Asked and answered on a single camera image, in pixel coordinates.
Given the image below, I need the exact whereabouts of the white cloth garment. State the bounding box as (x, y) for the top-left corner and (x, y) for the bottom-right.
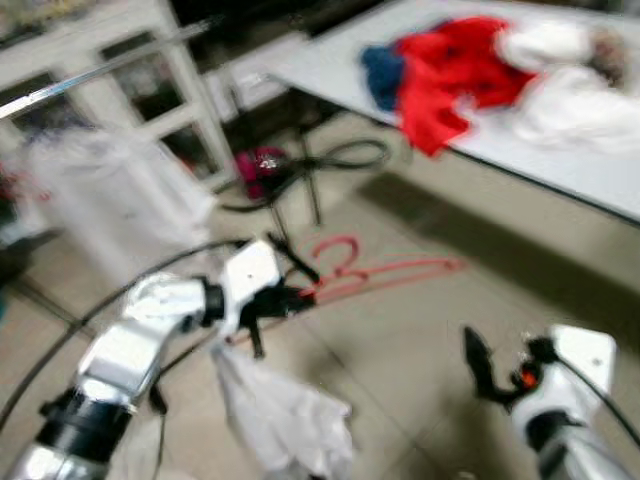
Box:
(512, 65), (640, 158)

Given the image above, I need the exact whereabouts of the white shirt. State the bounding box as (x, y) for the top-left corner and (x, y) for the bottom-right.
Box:
(22, 128), (219, 293)
(208, 338), (357, 480)

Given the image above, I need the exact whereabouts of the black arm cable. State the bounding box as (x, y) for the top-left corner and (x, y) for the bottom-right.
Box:
(0, 238), (246, 431)
(555, 355), (640, 446)

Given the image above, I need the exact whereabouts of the silver clothes rail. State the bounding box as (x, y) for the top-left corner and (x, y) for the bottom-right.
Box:
(0, 18), (219, 123)

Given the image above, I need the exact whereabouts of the blue cloth garment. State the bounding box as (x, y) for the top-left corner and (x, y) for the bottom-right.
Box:
(358, 45), (409, 113)

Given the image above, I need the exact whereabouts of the magenta vacuum cleaner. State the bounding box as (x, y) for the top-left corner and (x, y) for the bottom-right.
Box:
(233, 145), (293, 203)

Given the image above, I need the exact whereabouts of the white garment plaid hood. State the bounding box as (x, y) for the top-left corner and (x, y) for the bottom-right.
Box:
(495, 18), (629, 89)

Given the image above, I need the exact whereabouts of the black vacuum hose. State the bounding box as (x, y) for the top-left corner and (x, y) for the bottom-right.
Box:
(218, 136), (393, 213)

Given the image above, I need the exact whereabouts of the white glass door cabinet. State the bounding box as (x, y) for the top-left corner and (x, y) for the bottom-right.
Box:
(0, 0), (239, 193)

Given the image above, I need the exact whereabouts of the red wire hanger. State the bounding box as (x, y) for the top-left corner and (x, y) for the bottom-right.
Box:
(298, 235), (467, 307)

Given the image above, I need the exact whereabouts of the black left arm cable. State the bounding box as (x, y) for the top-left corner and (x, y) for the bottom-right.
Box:
(0, 238), (246, 431)

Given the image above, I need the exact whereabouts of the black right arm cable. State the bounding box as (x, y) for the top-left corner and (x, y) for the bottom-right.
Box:
(555, 355), (640, 446)

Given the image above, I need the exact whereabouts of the red cloth garment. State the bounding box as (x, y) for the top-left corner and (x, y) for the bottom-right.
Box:
(393, 15), (538, 158)

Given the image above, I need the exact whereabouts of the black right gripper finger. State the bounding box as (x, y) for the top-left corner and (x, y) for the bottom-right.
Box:
(464, 326), (506, 401)

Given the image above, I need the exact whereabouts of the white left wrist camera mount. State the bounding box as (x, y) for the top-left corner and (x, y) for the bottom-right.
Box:
(215, 240), (283, 338)

